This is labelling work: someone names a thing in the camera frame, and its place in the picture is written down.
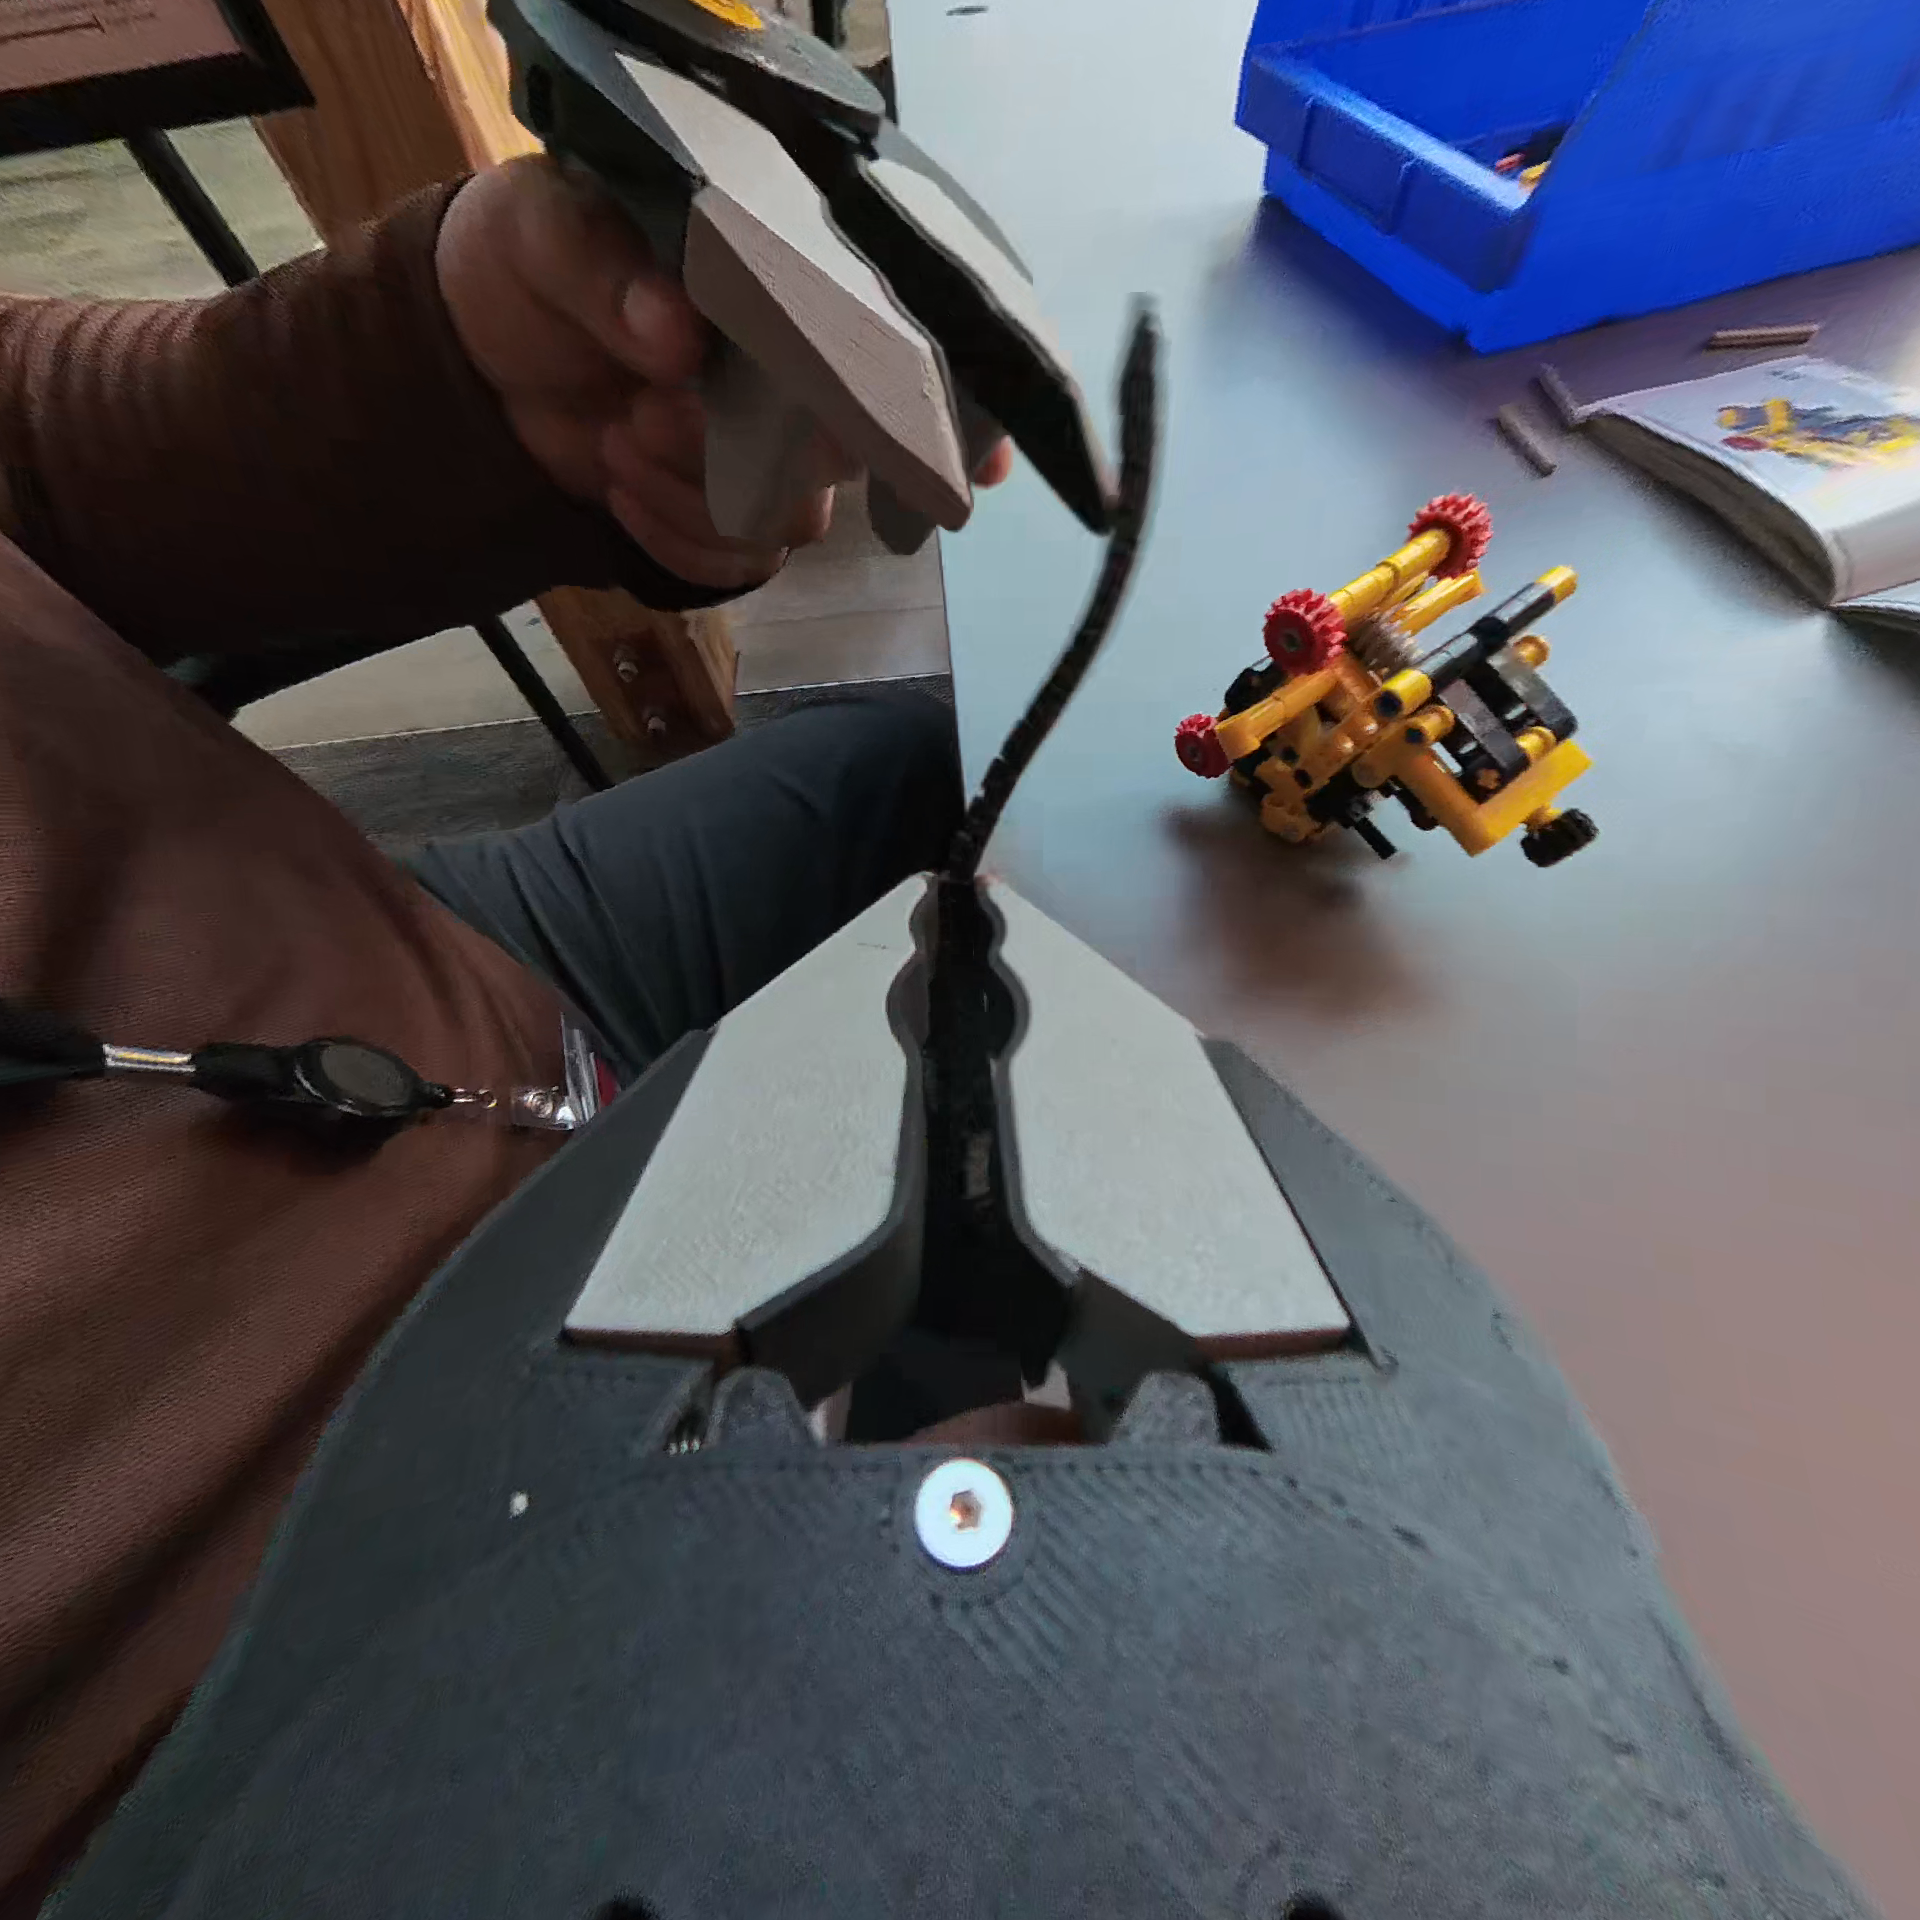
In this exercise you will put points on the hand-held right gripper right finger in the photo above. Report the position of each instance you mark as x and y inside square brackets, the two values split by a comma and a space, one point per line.
[1154, 1170]

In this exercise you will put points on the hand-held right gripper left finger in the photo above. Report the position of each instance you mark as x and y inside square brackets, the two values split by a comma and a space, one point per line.
[735, 1155]

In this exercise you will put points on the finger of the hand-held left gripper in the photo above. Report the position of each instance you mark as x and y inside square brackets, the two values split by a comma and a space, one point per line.
[810, 300]
[991, 346]

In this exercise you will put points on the person's left forearm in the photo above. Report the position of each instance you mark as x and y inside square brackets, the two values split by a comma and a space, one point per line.
[224, 450]

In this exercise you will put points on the yellow black lego model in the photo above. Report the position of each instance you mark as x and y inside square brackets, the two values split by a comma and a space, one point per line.
[1395, 704]

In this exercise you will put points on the brown lego axle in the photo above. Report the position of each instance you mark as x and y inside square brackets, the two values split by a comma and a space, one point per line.
[1558, 396]
[1763, 334]
[1525, 441]

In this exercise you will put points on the loose lego pieces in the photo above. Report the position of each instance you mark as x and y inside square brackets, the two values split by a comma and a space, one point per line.
[1523, 163]

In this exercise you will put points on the lego instruction booklet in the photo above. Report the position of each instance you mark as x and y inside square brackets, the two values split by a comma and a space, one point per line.
[1769, 465]

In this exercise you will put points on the person's left hand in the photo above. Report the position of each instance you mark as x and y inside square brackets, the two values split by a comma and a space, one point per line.
[569, 346]

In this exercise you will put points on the clear badge holder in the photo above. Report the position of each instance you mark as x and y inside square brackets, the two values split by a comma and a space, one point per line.
[590, 1068]

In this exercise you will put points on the person's leg in dark pants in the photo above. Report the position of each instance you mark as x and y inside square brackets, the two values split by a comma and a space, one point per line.
[721, 868]

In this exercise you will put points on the wooden table leg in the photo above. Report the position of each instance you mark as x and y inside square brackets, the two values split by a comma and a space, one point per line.
[390, 89]

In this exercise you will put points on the black metal stand leg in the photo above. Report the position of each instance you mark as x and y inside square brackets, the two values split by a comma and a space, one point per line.
[194, 211]

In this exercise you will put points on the person's brown shirt torso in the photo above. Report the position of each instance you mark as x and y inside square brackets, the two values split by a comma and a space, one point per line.
[224, 1348]

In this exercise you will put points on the dark framed sign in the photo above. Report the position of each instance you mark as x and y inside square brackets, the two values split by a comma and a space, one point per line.
[119, 60]

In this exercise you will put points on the blue plastic storage bin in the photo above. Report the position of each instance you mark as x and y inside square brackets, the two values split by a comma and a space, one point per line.
[1681, 165]

